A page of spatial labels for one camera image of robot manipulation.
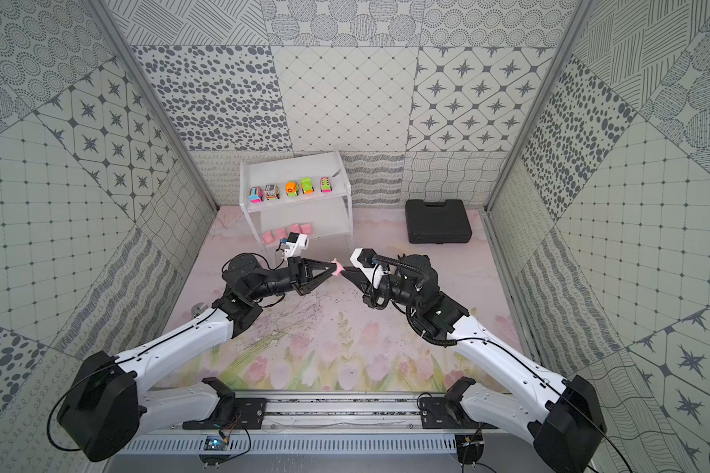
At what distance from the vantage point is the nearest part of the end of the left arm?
637 mm

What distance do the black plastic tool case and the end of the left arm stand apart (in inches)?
19.6

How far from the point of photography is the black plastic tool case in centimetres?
110
